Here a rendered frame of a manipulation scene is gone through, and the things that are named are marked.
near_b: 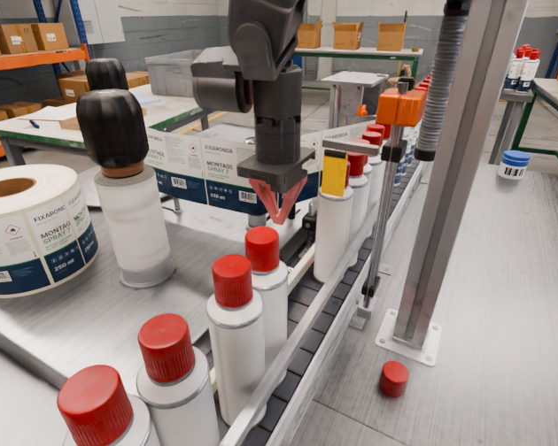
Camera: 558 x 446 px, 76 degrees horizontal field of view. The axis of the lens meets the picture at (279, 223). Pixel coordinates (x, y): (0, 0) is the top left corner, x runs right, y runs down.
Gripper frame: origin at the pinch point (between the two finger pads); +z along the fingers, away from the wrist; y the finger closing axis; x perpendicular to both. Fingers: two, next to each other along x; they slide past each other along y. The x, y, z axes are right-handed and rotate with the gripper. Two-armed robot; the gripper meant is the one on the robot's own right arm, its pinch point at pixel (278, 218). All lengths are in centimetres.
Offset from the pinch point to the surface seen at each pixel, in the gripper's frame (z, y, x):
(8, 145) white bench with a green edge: 29, -48, -175
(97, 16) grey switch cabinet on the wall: -25, -322, -439
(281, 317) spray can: 2.4, 14.5, 8.1
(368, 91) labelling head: -9, -50, -2
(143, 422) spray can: -2.7, 31.0, 6.9
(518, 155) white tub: 12, -84, 36
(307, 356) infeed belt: 13.7, 9.2, 9.1
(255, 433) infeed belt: 13.7, 20.8, 8.2
